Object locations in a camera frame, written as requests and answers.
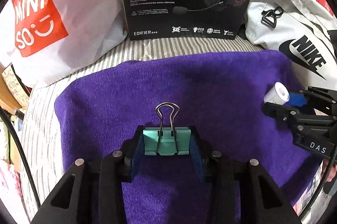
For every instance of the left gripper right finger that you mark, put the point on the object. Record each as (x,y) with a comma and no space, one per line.
(261,200)

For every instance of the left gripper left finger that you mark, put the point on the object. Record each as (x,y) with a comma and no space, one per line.
(91,192)

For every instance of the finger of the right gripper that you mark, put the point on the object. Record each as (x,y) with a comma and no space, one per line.
(287,114)
(311,100)

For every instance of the teal binder clip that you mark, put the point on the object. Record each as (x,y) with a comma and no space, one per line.
(167,141)

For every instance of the person right hand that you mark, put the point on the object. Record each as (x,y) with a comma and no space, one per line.
(332,173)

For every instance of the grey Nike waist bag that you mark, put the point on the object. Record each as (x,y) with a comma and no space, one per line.
(302,30)

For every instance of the white Miniso plastic bag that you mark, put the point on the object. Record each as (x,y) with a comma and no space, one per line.
(47,40)

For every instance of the purple towel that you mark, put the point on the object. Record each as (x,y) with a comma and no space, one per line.
(221,94)

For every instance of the newspaper sheet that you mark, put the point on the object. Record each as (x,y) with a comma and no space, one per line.
(309,191)

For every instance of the white tape roll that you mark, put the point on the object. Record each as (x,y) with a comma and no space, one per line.
(278,94)

